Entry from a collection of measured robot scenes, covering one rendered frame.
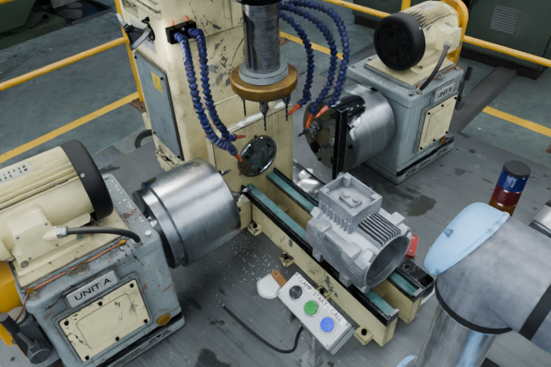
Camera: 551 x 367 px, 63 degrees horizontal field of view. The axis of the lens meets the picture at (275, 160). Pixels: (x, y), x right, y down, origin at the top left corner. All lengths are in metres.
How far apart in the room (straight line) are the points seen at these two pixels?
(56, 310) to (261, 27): 0.77
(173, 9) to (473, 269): 0.94
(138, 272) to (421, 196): 1.00
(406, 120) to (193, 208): 0.76
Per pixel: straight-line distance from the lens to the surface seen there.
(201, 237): 1.15
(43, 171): 1.00
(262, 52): 1.15
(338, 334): 0.99
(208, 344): 1.29
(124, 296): 1.11
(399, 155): 1.61
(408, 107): 1.50
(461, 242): 0.60
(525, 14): 4.15
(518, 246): 0.59
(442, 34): 1.58
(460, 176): 1.79
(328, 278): 1.29
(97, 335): 1.17
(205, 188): 1.15
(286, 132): 1.48
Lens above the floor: 1.92
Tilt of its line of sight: 40 degrees down
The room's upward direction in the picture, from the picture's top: 2 degrees counter-clockwise
